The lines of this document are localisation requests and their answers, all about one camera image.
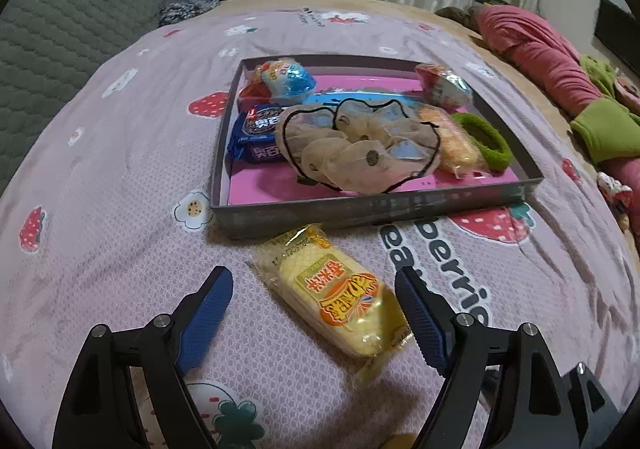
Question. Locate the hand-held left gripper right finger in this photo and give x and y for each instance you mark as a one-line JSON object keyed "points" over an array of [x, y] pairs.
{"points": [[425, 324]]}

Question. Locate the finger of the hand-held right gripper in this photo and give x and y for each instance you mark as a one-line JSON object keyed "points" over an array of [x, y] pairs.
{"points": [[590, 404]]}

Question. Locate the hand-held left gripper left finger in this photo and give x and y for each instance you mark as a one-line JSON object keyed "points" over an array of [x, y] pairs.
{"points": [[205, 324]]}

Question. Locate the yellow wafer packet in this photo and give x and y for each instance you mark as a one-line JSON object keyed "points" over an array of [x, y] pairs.
{"points": [[330, 299]]}

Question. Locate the shallow grey cardboard box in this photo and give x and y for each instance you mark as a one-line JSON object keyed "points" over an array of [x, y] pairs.
{"points": [[350, 216]]}

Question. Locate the orange snack packet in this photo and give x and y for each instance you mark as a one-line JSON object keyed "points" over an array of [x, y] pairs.
{"points": [[452, 144]]}

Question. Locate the beige sheer scrunchie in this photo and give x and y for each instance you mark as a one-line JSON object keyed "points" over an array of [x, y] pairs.
{"points": [[350, 154]]}

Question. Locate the blue cookie packet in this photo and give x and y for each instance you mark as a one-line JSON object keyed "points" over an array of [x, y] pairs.
{"points": [[255, 129]]}

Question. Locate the pink strawberry printed blanket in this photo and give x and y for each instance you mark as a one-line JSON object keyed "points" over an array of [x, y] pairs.
{"points": [[125, 189]]}

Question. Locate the small floral cloth toy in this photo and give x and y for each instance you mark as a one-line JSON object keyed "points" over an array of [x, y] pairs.
{"points": [[617, 196]]}

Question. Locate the foil egg with silver wrap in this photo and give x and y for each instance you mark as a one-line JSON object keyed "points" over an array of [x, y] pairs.
{"points": [[445, 84]]}

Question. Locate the foil egg with red base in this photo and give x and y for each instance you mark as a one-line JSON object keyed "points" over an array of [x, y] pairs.
{"points": [[287, 76]]}

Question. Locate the pink and green blanket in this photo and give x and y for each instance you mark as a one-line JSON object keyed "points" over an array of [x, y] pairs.
{"points": [[535, 49]]}

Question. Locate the dark brown cloth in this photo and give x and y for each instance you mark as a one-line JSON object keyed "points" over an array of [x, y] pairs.
{"points": [[457, 18]]}

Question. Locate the blue white knit cloth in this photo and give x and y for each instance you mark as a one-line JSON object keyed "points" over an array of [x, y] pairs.
{"points": [[187, 9]]}

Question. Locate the grey quilted headboard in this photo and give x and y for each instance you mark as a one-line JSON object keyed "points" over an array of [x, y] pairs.
{"points": [[65, 29]]}

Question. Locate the black wall screen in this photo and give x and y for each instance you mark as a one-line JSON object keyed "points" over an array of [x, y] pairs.
{"points": [[617, 34]]}

